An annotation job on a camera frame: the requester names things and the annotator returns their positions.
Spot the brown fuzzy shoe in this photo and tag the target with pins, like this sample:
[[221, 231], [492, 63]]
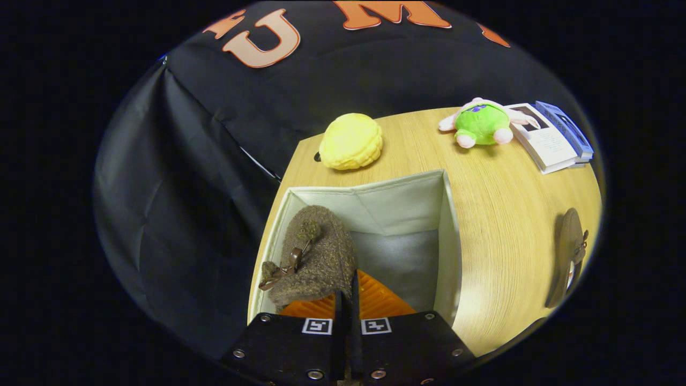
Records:
[[321, 257], [567, 252]]

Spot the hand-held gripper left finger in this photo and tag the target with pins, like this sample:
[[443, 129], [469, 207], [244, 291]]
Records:
[[339, 343]]

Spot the black backdrop cloth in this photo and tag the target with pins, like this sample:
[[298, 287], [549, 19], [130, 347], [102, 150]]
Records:
[[187, 187]]

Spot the white paperback book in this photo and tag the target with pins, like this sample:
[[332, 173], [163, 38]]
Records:
[[552, 145]]

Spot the yellow round plush toy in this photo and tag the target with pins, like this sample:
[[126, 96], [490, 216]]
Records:
[[351, 142]]

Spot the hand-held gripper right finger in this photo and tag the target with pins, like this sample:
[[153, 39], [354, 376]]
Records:
[[356, 332]]

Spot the beige fabric storage box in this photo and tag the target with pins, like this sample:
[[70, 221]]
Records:
[[399, 214]]

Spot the blue paperback book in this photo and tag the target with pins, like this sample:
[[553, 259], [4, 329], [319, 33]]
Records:
[[573, 131]]

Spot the green pink plush toy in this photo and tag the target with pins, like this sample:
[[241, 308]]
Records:
[[482, 126]]

